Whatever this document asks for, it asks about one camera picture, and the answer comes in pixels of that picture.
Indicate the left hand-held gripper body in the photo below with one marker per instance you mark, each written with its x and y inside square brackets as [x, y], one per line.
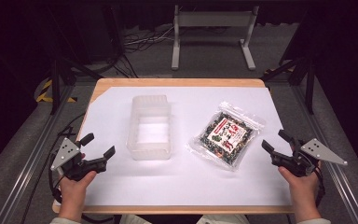
[66, 153]

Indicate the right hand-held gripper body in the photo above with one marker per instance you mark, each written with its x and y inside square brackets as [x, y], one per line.
[295, 163]

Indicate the clear packet of dried vegetables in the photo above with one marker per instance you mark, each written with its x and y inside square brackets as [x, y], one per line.
[227, 137]

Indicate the clear plastic container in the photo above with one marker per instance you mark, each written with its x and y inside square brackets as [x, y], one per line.
[149, 133]

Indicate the person's right hand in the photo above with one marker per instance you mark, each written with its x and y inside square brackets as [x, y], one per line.
[304, 188]

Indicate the person's left hand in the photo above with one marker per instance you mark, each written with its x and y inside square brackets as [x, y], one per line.
[73, 193]

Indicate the black metal stand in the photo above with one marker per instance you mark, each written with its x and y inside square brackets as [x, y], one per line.
[309, 84]
[55, 84]

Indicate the white table mat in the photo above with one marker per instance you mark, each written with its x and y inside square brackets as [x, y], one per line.
[183, 183]

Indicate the white metal stand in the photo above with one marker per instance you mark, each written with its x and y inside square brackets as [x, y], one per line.
[213, 19]

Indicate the aluminium floor rail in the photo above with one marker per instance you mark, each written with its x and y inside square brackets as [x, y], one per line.
[338, 186]
[28, 174]

